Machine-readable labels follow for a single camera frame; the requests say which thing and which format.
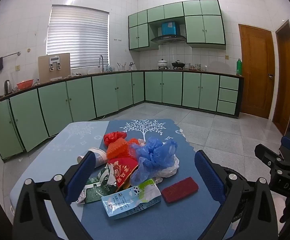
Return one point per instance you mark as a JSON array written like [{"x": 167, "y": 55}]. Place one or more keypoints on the black wok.
[{"x": 178, "y": 65}]

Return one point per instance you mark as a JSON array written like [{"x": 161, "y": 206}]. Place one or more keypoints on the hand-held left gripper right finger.
[{"x": 210, "y": 177}]

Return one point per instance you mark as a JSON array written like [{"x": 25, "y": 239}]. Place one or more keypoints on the red plastic bag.
[{"x": 112, "y": 137}]

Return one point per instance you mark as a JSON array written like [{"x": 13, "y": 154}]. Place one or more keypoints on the white paper cup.
[{"x": 101, "y": 156}]

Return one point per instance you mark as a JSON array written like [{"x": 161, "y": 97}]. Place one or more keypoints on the blue tree print table mat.
[{"x": 140, "y": 227}]

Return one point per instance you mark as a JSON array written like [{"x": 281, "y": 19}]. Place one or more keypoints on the red printed package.
[{"x": 122, "y": 170}]

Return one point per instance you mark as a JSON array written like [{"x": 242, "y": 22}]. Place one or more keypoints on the dark red scouring pad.
[{"x": 180, "y": 190}]

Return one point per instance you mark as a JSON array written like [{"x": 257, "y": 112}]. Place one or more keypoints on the orange foam net sleeve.
[{"x": 118, "y": 148}]

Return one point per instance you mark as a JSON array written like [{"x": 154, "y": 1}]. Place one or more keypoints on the white plastic bag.
[{"x": 170, "y": 170}]

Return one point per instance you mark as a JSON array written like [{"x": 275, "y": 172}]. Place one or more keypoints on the white crumpled paper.
[{"x": 140, "y": 142}]

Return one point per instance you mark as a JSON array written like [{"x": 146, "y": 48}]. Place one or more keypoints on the green bottle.
[{"x": 239, "y": 67}]

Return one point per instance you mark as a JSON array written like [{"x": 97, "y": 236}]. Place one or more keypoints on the steel kettle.
[{"x": 8, "y": 87}]

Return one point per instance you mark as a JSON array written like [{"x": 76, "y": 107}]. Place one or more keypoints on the red basin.
[{"x": 24, "y": 83}]

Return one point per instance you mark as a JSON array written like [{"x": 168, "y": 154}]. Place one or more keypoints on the blue plastic bag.
[{"x": 155, "y": 152}]

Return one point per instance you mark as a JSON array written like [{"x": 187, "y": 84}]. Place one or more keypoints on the green white carton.
[{"x": 95, "y": 192}]

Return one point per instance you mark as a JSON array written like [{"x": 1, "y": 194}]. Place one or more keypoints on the green wall cabinets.
[{"x": 202, "y": 27}]

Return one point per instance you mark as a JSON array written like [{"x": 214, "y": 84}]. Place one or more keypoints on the metal towel rail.
[{"x": 8, "y": 55}]

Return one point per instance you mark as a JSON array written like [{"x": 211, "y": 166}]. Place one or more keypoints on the white window blind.
[{"x": 77, "y": 36}]

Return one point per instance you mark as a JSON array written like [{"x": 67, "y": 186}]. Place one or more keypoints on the green base cabinets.
[{"x": 105, "y": 95}]

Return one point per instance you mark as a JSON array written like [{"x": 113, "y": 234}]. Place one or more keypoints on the white cooking pot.
[{"x": 162, "y": 64}]

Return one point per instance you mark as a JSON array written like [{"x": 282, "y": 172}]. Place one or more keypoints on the blue white milk carton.
[{"x": 130, "y": 200}]

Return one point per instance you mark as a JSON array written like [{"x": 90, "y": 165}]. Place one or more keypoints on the utensil holder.
[{"x": 121, "y": 67}]

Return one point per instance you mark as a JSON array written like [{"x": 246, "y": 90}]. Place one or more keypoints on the cardboard box with labels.
[{"x": 53, "y": 72}]

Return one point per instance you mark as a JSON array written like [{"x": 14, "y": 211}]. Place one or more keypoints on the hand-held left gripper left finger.
[{"x": 81, "y": 177}]

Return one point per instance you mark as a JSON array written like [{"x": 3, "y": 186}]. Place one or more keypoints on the range hood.
[{"x": 170, "y": 30}]

